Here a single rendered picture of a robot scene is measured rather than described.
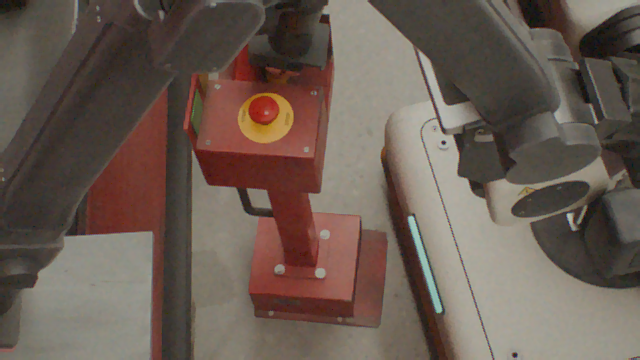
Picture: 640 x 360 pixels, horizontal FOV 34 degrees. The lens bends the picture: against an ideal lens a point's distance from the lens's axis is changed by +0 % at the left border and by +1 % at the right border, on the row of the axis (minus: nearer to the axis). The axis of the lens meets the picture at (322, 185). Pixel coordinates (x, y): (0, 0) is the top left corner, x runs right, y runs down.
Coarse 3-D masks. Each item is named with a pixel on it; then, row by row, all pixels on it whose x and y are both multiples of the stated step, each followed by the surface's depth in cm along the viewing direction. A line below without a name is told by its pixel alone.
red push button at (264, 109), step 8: (264, 96) 134; (256, 104) 133; (264, 104) 133; (272, 104) 133; (248, 112) 134; (256, 112) 133; (264, 112) 133; (272, 112) 133; (256, 120) 133; (264, 120) 133; (272, 120) 133
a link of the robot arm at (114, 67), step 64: (128, 0) 55; (192, 0) 50; (256, 0) 50; (64, 64) 63; (128, 64) 59; (192, 64) 54; (64, 128) 65; (128, 128) 66; (0, 192) 75; (64, 192) 73; (0, 256) 79
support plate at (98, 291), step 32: (64, 256) 106; (96, 256) 106; (128, 256) 106; (32, 288) 105; (64, 288) 105; (96, 288) 105; (128, 288) 104; (32, 320) 104; (64, 320) 104; (96, 320) 103; (128, 320) 103; (0, 352) 103; (32, 352) 103; (64, 352) 102; (96, 352) 102; (128, 352) 102
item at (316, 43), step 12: (276, 24) 130; (324, 24) 138; (264, 36) 135; (276, 36) 132; (288, 36) 131; (300, 36) 130; (312, 36) 133; (324, 36) 137; (252, 48) 134; (264, 48) 135; (276, 48) 134; (288, 48) 133; (300, 48) 133; (312, 48) 136; (324, 48) 136; (288, 60) 135; (300, 60) 135; (312, 60) 135; (324, 60) 136
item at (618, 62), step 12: (612, 60) 84; (624, 60) 85; (636, 60) 86; (624, 72) 83; (636, 72) 84; (624, 84) 83; (636, 84) 83; (624, 96) 83; (636, 96) 83; (636, 108) 82; (636, 120) 83; (624, 132) 84; (636, 132) 84; (600, 144) 87; (612, 144) 87; (624, 144) 86; (636, 144) 85; (624, 156) 90; (636, 156) 87; (636, 168) 89; (636, 180) 89
